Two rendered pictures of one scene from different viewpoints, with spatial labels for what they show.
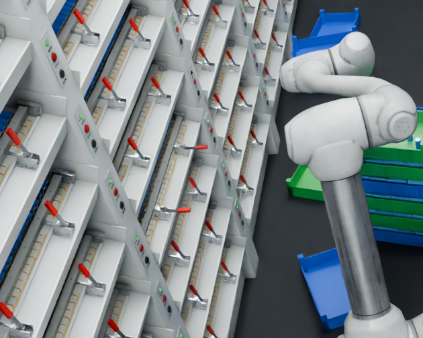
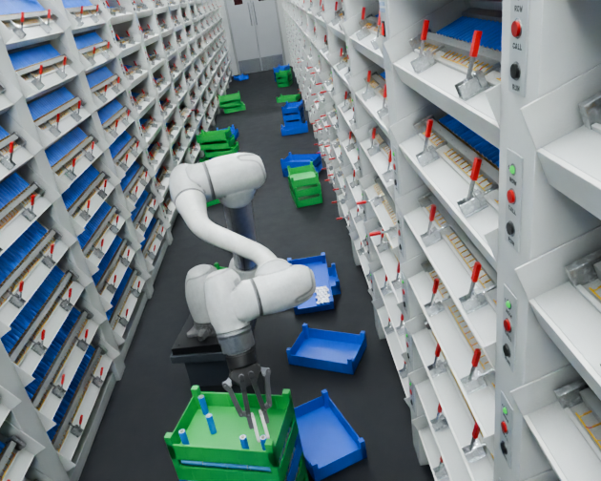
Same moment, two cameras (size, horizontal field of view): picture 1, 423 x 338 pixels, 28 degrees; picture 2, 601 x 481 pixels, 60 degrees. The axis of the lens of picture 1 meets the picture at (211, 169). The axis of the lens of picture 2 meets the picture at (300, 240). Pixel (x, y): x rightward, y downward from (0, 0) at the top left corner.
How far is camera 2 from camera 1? 3.45 m
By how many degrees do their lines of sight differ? 113
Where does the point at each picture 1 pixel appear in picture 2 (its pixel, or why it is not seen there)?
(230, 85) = (459, 420)
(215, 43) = (457, 348)
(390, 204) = not seen: hidden behind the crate
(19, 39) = not seen: outside the picture
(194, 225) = (390, 269)
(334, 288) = (328, 440)
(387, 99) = (185, 169)
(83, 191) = not seen: hidden behind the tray
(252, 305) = (402, 417)
